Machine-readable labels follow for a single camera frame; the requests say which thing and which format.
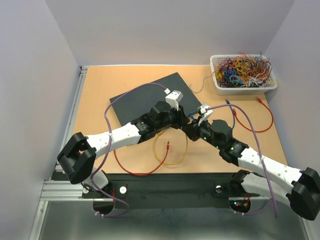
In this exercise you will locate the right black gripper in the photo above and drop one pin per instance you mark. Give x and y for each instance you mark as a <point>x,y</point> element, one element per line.
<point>192,131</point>

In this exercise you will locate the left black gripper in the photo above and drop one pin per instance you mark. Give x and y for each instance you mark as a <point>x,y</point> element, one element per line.
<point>180,118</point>

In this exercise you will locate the dark blue network switch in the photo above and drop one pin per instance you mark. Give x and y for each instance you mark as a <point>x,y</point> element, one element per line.
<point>140,101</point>

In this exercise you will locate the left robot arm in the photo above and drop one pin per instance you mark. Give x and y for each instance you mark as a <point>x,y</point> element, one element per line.
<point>78,156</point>

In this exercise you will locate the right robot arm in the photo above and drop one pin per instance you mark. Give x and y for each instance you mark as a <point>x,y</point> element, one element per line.
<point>300,189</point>

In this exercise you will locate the white plastic basket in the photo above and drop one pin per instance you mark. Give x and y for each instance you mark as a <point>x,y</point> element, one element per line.
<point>242,74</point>

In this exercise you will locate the black base mat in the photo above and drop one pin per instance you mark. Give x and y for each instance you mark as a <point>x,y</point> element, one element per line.
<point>171,190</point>

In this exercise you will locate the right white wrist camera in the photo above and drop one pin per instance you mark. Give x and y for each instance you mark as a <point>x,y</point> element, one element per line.
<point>204,112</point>

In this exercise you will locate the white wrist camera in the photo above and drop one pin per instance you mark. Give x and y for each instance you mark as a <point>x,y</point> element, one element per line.
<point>173,98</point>
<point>204,112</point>

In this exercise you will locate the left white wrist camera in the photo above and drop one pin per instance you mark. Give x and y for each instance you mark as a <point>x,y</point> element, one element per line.
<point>173,98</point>

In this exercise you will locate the aluminium left side rail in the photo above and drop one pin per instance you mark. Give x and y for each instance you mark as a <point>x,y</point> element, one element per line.
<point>74,107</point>

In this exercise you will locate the aluminium rail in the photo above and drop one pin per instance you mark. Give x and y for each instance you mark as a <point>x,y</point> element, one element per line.
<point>74,107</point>
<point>65,191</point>

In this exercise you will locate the aluminium front rail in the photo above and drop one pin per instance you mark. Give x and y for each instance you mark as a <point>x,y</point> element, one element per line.
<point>65,191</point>

